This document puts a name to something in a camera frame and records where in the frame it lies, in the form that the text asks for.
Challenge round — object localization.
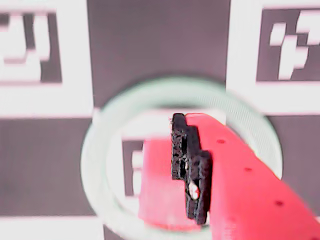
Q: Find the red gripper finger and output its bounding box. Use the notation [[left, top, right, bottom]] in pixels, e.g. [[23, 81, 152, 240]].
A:
[[170, 113, 320, 240]]

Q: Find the red cube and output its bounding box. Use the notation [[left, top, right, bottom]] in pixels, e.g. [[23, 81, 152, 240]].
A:
[[138, 138, 213, 232]]

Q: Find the black white checkerboard marker mat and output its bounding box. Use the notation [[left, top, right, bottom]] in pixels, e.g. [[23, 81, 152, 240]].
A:
[[0, 0, 320, 240]]

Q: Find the green ring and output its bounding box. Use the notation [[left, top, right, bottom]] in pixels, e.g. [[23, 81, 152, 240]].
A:
[[79, 76, 285, 240]]

